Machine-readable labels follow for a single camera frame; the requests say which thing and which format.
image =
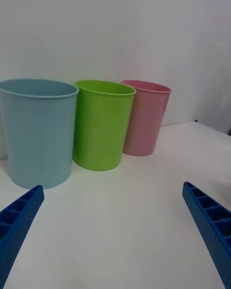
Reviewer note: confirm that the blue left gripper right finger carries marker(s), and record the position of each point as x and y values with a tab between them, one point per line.
211	228

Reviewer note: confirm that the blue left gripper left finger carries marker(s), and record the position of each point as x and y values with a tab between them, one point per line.
18	224

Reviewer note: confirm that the pale blue plastic bin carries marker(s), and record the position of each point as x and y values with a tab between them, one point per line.
39	135

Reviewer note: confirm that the green plastic bin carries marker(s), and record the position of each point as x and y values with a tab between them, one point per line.
101	130

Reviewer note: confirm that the pink plastic bin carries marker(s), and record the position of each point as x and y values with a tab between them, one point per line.
146	120

